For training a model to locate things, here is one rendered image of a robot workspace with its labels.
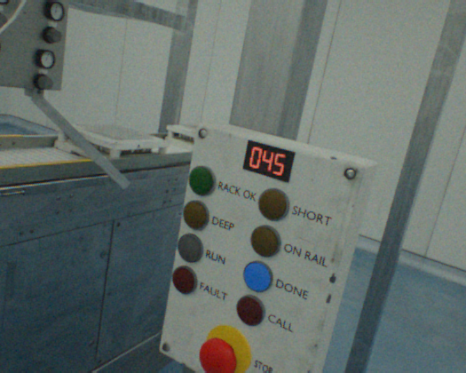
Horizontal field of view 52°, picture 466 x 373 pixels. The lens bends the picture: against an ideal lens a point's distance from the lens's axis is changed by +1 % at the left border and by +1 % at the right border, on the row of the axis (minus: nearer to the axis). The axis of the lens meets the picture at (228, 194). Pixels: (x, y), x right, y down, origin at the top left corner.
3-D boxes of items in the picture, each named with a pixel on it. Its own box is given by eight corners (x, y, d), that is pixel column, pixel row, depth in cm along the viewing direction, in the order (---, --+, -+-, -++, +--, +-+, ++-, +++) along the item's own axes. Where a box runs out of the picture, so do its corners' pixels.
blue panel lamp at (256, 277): (264, 297, 44) (271, 269, 43) (240, 285, 45) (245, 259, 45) (268, 294, 45) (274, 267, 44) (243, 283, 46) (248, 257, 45)
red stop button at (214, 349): (226, 390, 45) (233, 353, 44) (192, 370, 47) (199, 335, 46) (248, 369, 49) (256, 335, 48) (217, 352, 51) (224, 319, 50)
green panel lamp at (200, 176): (208, 198, 46) (212, 170, 45) (185, 190, 47) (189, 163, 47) (212, 197, 47) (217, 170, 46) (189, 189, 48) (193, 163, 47)
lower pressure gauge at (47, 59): (39, 67, 97) (41, 49, 96) (35, 67, 97) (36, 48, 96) (55, 69, 100) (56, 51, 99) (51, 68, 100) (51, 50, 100)
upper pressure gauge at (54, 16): (49, 19, 95) (51, -1, 94) (44, 19, 96) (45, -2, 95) (64, 22, 99) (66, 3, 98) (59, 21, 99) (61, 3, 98)
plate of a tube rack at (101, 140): (114, 130, 164) (114, 124, 163) (169, 147, 152) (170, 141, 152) (55, 130, 143) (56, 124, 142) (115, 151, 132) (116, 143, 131)
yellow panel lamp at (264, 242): (272, 261, 43) (279, 233, 43) (247, 250, 45) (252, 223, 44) (276, 259, 44) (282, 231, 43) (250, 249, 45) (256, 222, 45)
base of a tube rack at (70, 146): (112, 144, 165) (113, 138, 164) (168, 162, 154) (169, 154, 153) (53, 147, 144) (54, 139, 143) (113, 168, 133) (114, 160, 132)
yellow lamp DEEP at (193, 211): (201, 233, 47) (206, 206, 46) (179, 224, 48) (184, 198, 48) (206, 231, 48) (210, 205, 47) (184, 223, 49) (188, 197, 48)
